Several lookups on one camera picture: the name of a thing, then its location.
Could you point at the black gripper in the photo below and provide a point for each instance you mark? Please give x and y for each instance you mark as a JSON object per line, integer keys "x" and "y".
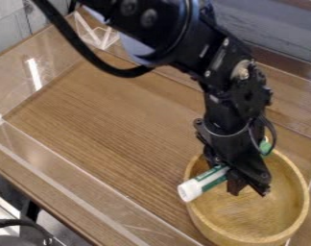
{"x": 224, "y": 149}

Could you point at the green and white marker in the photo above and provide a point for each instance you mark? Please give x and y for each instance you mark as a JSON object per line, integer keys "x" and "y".
{"x": 196, "y": 185}

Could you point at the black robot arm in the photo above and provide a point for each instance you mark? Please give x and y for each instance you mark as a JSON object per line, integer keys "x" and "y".
{"x": 176, "y": 33}

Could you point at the brown wooden bowl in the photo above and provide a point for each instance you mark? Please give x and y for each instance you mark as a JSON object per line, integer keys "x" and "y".
{"x": 251, "y": 220}

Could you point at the clear acrylic front wall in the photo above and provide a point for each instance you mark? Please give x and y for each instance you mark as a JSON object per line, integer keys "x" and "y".
{"x": 103, "y": 215}

